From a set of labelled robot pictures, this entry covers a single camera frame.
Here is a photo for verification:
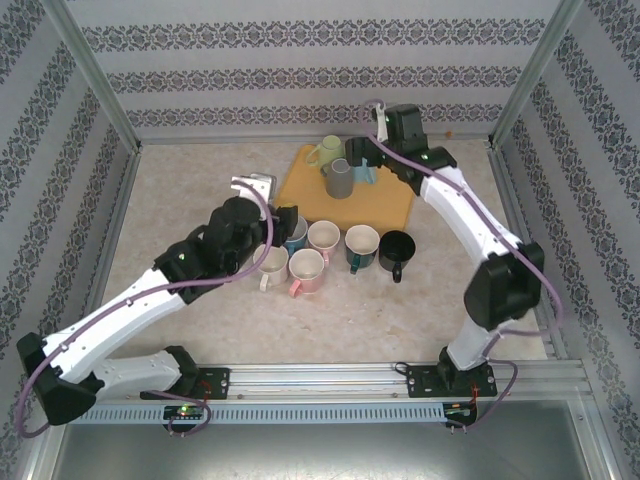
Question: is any grey metal sheet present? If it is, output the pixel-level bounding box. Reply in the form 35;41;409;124
49;399;614;480

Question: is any dark green faceted mug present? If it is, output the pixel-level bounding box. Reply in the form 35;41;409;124
344;224;379;275

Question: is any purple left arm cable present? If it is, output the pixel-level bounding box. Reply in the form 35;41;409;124
17;179;276;441

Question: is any aluminium mounting rail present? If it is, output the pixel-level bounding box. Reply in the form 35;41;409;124
197;362;586;401

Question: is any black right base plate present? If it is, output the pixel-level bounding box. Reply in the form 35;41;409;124
402;363;499;400

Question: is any white round mug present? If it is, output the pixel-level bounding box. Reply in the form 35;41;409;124
252;244;290;293

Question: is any aluminium frame rail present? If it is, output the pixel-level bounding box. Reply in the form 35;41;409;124
484;142;626;480
29;144;144;480
134;130;496;147

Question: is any teal blue faceted mug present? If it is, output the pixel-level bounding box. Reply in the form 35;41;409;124
283;215;310;253

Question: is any light green mug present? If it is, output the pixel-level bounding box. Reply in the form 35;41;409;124
305;134;346;169

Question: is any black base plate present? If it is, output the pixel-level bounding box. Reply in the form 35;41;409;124
140;367;232;401
402;363;499;400

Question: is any pale whitish faceted mug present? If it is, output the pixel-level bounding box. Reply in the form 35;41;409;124
306;220;342;264

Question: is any black mug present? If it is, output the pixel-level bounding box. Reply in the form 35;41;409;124
378;229;417;284

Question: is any grey mug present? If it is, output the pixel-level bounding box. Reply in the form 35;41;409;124
319;157;355;200

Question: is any pink faceted mug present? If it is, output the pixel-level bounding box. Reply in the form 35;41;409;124
288;248;324;297

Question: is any white slotted cable duct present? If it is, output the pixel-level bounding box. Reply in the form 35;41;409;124
79;402;446;426

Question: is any yellow tray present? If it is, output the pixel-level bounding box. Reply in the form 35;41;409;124
272;143;416;232

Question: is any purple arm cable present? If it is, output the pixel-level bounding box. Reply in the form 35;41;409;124
17;179;276;441
358;98;566;436

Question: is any aluminium frame post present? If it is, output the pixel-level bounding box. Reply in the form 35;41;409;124
39;0;144;151
487;0;586;149

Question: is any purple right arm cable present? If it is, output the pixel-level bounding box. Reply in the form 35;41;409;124
358;98;566;436

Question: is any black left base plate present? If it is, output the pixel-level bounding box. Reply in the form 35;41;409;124
140;367;232;401

